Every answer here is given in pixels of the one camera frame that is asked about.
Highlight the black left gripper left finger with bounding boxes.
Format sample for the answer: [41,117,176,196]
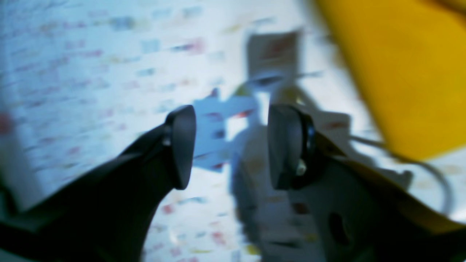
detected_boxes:
[1,106,196,262]

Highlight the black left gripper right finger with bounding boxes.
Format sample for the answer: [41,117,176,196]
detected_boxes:
[268,104,465,262]

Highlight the yellow orange T-shirt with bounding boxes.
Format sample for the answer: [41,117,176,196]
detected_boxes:
[316,0,466,160]

